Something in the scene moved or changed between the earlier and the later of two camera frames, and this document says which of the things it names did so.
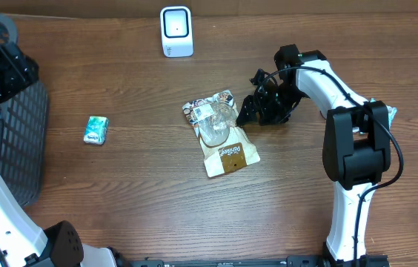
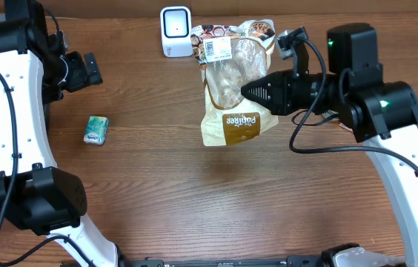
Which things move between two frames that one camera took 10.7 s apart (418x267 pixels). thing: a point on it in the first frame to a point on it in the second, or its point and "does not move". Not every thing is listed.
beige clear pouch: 224,146 to 231,57
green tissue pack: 96,130 does not move
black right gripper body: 276,102 does not move
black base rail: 288,261 does not move
